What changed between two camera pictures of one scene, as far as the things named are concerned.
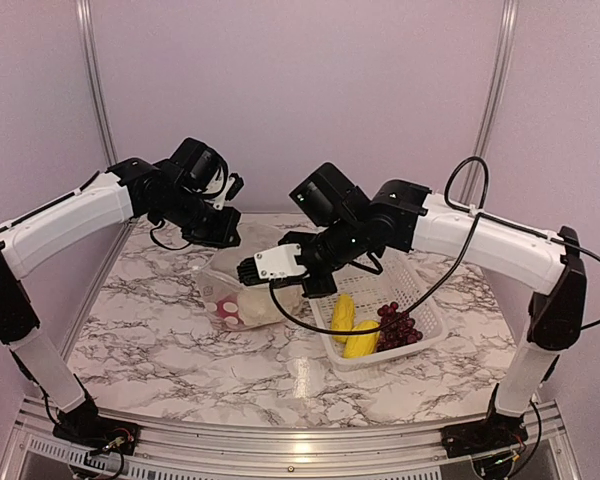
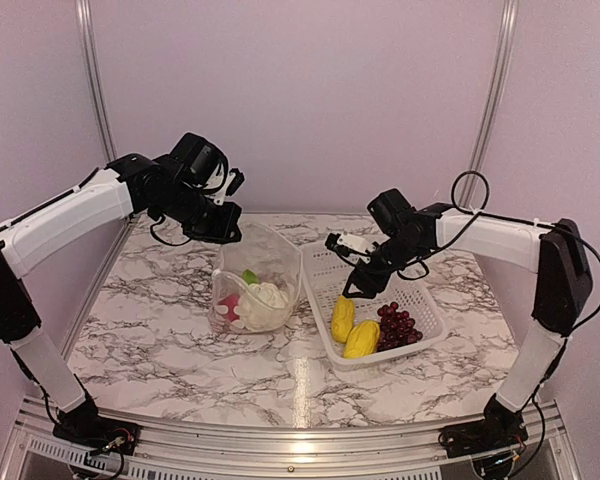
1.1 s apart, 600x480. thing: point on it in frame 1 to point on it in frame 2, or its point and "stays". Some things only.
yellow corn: [343, 317] stays
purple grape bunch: [397, 333] stays
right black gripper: [326, 286] to [363, 276]
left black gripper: [220, 237] stays
